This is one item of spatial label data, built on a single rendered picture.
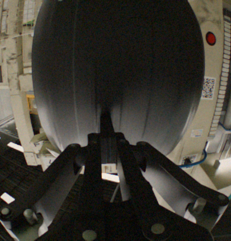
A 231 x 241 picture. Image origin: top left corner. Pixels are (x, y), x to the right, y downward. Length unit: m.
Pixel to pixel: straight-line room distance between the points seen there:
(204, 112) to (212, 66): 0.16
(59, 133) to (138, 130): 0.12
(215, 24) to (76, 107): 0.48
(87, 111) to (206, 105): 0.42
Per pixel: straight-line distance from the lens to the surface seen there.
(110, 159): 0.16
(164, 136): 0.26
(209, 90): 0.53
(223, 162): 0.97
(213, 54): 0.52
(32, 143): 1.04
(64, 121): 0.22
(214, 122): 0.61
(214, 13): 0.56
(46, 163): 0.92
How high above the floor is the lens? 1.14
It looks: 24 degrees up
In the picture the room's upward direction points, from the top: 179 degrees counter-clockwise
